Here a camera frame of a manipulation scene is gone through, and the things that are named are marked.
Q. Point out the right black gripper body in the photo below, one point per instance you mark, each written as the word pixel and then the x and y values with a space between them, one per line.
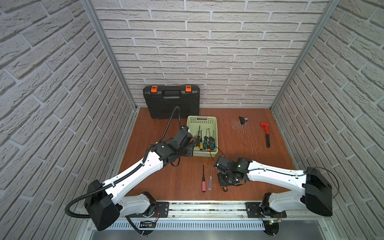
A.
pixel 225 180

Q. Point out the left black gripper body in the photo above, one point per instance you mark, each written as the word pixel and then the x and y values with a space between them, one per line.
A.
pixel 188 147

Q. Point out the clear red tester screwdriver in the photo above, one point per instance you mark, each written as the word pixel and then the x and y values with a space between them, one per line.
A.
pixel 210 180

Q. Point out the pink handle screwdriver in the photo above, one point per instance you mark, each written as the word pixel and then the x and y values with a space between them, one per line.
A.
pixel 203 181

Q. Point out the large green black screwdriver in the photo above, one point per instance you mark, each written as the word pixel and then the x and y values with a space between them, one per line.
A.
pixel 211 142

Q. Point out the black yellow long screwdriver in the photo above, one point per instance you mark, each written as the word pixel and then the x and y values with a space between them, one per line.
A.
pixel 198 139

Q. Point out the yellow orange handle screwdriver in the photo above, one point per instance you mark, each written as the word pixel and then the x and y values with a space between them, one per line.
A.
pixel 201 147

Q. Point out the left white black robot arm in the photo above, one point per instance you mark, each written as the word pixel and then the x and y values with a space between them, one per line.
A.
pixel 103 202

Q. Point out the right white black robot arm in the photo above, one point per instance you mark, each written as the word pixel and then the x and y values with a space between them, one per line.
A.
pixel 306 190

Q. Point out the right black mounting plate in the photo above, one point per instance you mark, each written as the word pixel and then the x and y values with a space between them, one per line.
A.
pixel 254 210

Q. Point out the black mounting plate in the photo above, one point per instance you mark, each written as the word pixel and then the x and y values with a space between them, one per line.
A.
pixel 254 210
pixel 160 209

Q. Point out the black plastic tool case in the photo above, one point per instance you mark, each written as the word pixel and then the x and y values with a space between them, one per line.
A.
pixel 161 100

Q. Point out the small black relay component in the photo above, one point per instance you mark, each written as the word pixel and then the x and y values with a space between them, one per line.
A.
pixel 243 120

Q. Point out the red black pipe wrench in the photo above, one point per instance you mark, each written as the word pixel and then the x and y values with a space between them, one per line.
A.
pixel 265 125

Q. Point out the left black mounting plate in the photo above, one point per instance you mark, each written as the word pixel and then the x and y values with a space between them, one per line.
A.
pixel 160 209

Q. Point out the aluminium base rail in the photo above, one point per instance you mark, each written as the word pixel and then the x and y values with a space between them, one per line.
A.
pixel 211 216

